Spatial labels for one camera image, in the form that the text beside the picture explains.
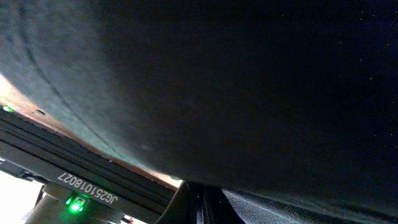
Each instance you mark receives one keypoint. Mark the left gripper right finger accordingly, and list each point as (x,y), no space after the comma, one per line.
(217,208)

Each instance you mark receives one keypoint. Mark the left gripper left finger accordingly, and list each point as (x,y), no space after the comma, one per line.
(184,206)

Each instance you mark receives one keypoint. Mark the black leggings grey red waistband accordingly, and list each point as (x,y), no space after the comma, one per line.
(289,101)

